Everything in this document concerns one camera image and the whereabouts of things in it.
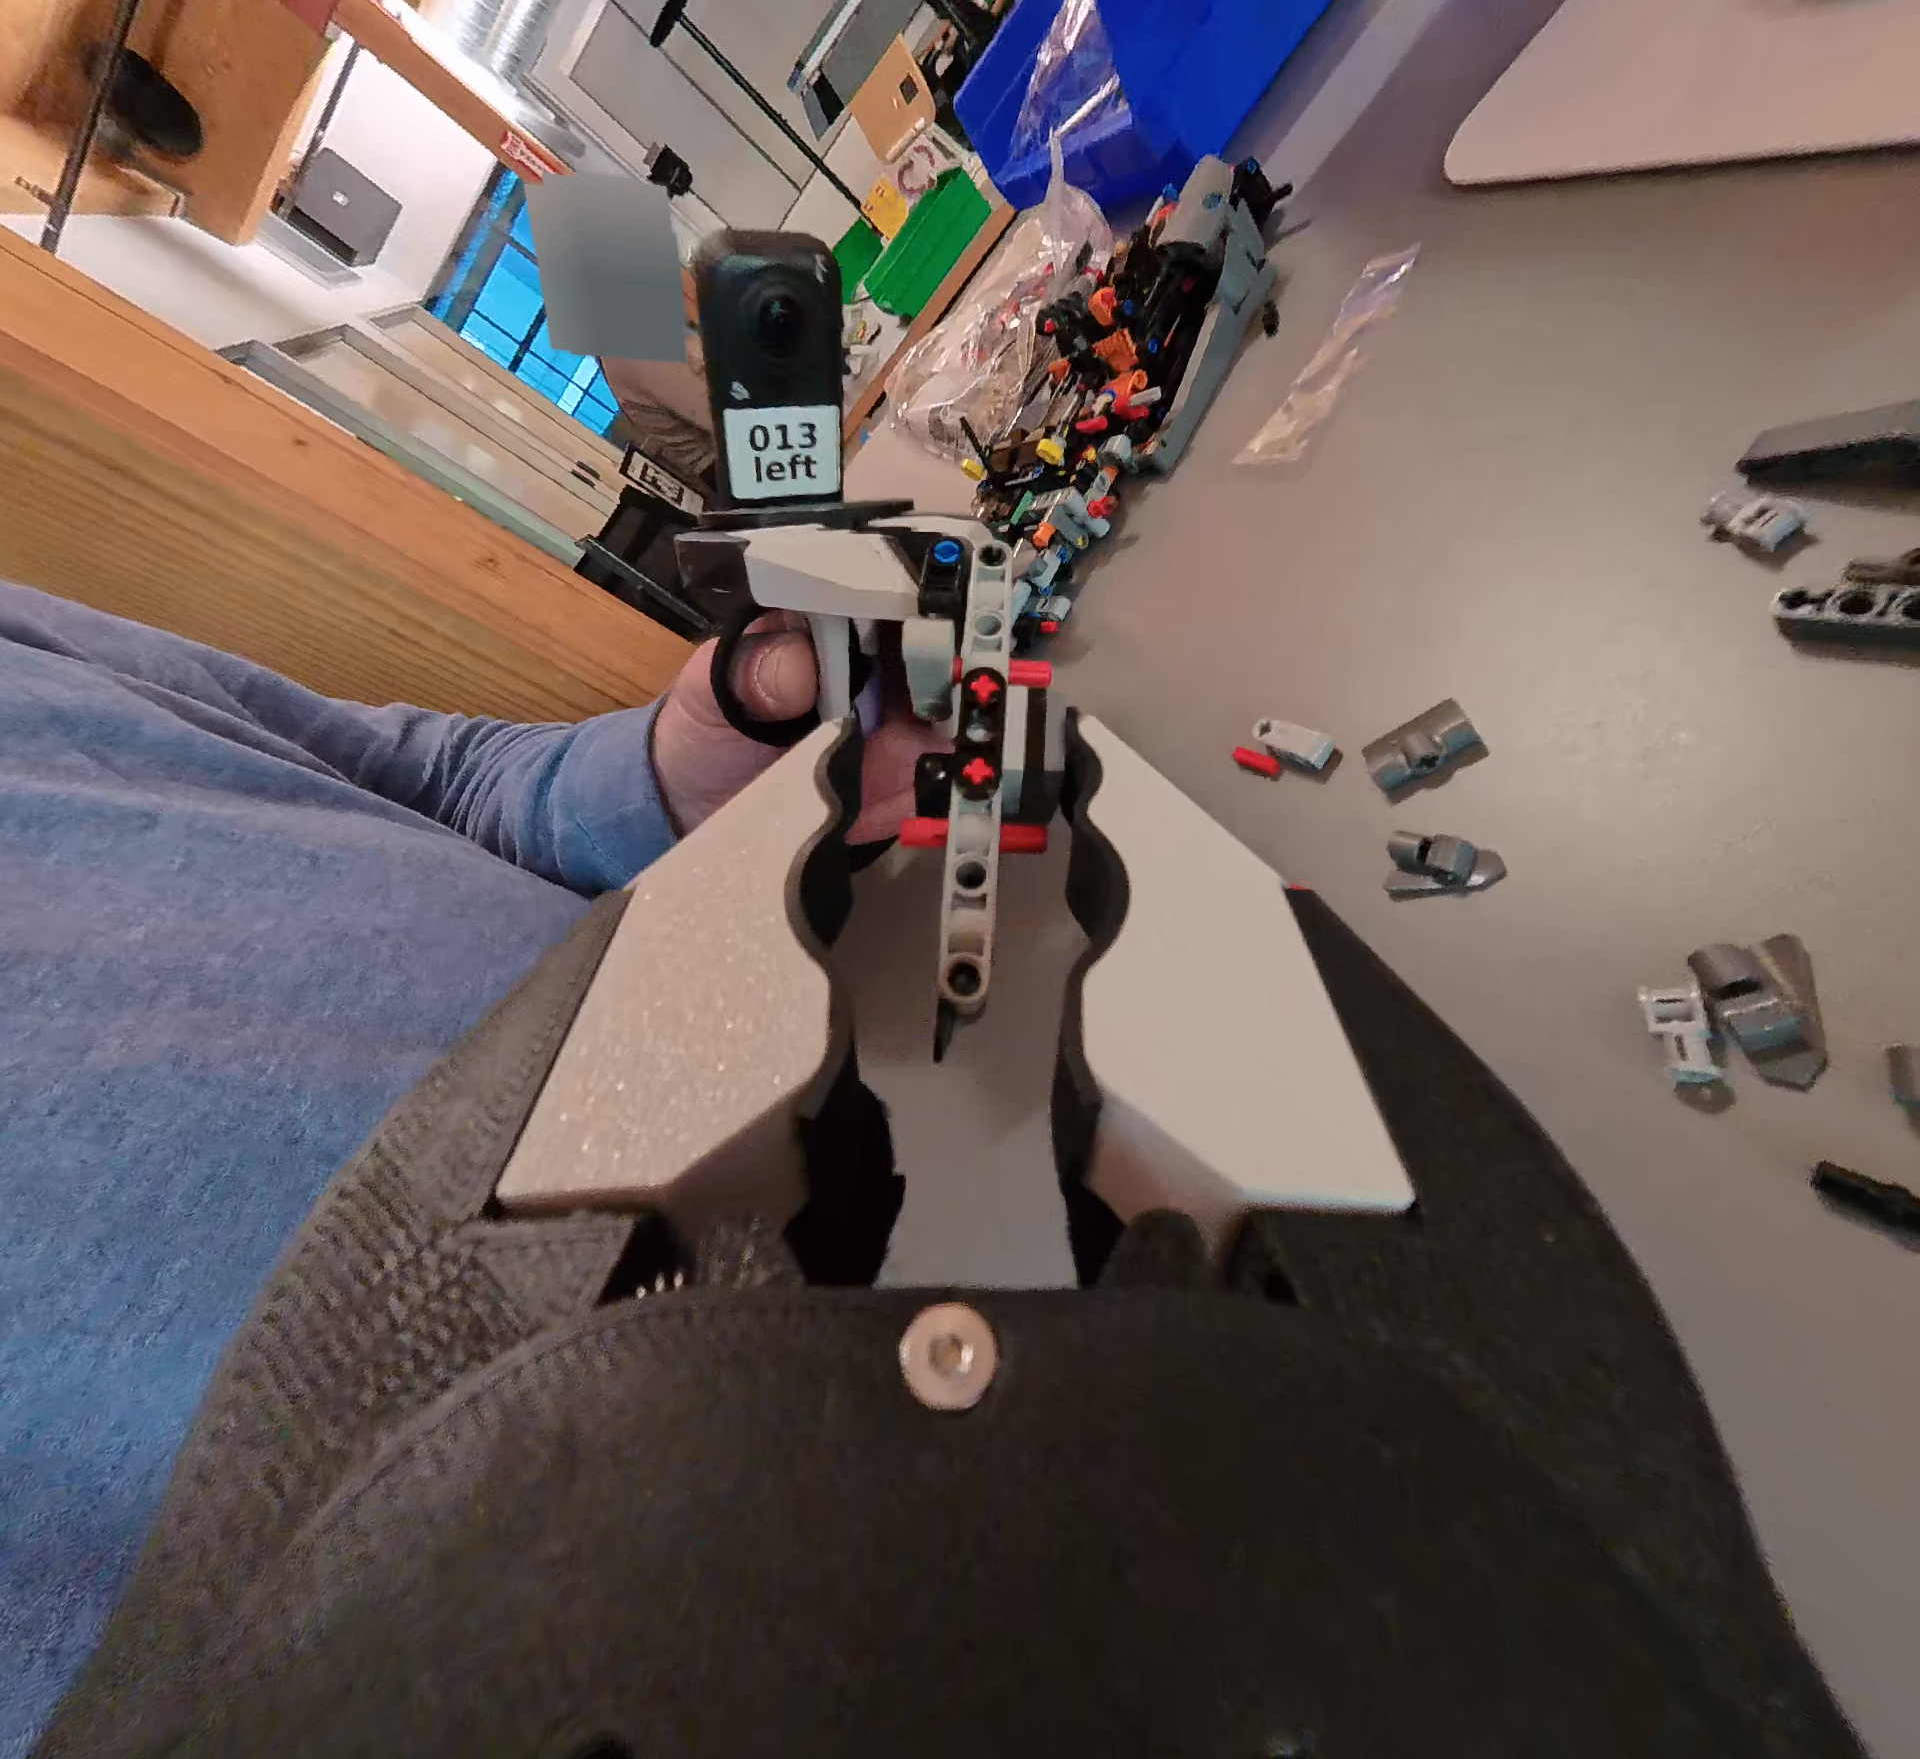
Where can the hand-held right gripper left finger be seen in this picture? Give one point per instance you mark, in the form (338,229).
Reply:
(691,1039)

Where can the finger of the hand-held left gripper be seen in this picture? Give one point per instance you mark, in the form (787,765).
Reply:
(810,574)
(909,535)

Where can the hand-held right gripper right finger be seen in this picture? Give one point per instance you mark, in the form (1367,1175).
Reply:
(1246,1039)

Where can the lego beam assembly red pins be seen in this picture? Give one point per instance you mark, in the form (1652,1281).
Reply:
(973,890)

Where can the person's left forearm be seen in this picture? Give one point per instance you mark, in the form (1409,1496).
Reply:
(512,785)

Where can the red lego pin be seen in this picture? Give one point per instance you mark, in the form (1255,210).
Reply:
(1257,761)

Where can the light grey lego pin connector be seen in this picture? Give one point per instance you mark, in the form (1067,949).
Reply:
(1301,743)

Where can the partly built lego car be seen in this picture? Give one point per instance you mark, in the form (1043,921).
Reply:
(1140,334)

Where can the dark grey double-pin lego connector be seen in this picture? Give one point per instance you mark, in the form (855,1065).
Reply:
(1425,746)

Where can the light grey lego joint connector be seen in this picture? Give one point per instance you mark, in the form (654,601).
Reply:
(1756,521)
(1677,1031)

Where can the black lego axle pin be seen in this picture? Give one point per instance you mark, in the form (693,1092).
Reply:
(1868,1196)

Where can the dark grey lego axle connector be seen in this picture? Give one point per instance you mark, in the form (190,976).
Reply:
(1906,1081)

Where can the dark grey L-shaped lego beam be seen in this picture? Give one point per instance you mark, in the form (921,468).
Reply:
(1846,611)

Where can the dark grey angled lego connector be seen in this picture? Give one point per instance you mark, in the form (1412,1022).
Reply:
(1886,570)

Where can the dark grey curved lego panel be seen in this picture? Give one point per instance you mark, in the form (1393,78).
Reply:
(1839,446)

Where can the person's left hand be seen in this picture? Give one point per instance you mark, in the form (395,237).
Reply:
(691,738)

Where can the wooden desk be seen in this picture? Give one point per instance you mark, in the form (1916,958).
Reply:
(931,319)

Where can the large clear plastic bag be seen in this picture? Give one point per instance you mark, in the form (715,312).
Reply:
(992,334)

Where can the cardboard box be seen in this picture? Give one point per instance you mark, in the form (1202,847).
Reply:
(892,102)

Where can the blue window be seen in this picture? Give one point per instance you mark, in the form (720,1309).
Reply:
(512,306)

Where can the black pendant lamp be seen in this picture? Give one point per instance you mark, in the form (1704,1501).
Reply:
(677,6)

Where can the crumpled clear plastic bags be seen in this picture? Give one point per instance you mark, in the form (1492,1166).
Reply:
(1074,5)

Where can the small clear plastic bag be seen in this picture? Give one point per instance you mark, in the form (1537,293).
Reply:
(1336,358)

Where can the person's blue sweater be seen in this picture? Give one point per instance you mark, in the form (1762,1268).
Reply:
(224,1039)

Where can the blue storage bin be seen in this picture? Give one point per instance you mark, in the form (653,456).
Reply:
(1201,64)

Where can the black round lamp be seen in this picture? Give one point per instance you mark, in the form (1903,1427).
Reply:
(150,102)

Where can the black ceiling camera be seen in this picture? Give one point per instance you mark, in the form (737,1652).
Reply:
(671,171)

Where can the red wall sign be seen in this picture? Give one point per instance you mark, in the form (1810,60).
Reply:
(533,151)

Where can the grey wall box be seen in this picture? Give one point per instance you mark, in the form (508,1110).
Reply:
(342,206)

